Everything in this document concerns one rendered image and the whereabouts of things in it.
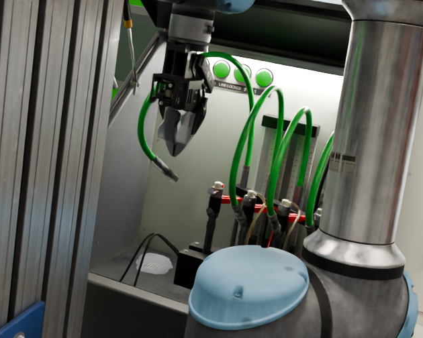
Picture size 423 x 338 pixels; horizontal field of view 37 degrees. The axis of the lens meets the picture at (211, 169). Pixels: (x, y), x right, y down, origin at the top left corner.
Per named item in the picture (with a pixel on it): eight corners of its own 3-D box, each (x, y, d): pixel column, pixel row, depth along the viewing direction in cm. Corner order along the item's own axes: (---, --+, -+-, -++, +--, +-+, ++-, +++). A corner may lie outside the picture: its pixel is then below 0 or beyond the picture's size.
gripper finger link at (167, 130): (147, 155, 115) (154, 106, 113) (162, 151, 120) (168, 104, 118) (162, 159, 114) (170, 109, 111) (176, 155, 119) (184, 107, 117)
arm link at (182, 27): (181, 15, 115) (222, 22, 113) (178, 40, 117) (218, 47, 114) (164, 12, 109) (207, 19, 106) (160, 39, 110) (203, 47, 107)
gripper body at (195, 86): (146, 106, 111) (156, 37, 108) (168, 102, 119) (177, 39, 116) (186, 115, 109) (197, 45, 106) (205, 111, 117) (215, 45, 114)
